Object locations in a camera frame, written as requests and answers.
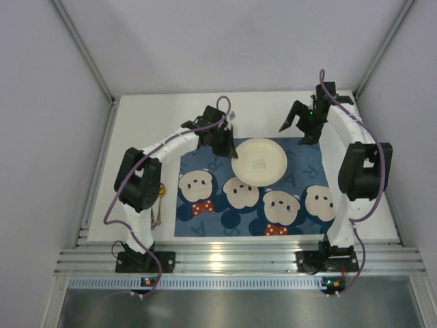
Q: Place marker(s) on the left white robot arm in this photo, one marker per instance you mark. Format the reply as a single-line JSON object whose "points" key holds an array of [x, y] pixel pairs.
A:
{"points": [[138, 180]]}

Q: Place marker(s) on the left aluminium frame post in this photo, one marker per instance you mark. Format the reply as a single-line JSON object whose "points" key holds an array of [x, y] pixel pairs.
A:
{"points": [[73, 32]]}

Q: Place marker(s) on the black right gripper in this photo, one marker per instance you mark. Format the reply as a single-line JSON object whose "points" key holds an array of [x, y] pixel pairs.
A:
{"points": [[308, 120]]}

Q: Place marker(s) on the gold spoon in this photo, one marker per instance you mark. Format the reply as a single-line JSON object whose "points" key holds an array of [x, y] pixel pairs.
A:
{"points": [[162, 193]]}

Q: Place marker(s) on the cream round plate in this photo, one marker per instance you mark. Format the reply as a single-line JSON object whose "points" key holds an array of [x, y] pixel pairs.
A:
{"points": [[261, 162]]}

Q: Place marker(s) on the right aluminium frame post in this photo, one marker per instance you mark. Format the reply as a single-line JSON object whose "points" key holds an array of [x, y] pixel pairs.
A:
{"points": [[383, 47]]}

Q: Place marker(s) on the aluminium frame post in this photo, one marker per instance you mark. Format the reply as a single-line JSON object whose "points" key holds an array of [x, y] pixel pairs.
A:
{"points": [[383, 47], [73, 32]]}

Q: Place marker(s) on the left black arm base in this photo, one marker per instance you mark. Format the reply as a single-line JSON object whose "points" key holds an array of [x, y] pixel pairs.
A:
{"points": [[129, 261]]}

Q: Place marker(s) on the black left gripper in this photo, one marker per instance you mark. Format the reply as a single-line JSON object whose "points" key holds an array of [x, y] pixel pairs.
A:
{"points": [[222, 139]]}

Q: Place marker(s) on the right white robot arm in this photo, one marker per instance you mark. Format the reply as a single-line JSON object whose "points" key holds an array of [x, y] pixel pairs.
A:
{"points": [[364, 171]]}

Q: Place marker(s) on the blue bear print cloth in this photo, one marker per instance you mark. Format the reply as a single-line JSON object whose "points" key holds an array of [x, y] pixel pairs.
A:
{"points": [[213, 202]]}

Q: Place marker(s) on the perforated grey cable tray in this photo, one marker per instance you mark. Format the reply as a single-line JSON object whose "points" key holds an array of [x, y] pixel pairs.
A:
{"points": [[205, 283]]}

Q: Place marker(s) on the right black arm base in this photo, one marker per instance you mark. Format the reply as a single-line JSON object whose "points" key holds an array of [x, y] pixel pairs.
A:
{"points": [[326, 259]]}

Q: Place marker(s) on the aluminium mounting rail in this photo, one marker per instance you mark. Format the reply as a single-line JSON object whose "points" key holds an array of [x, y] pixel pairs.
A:
{"points": [[384, 254]]}

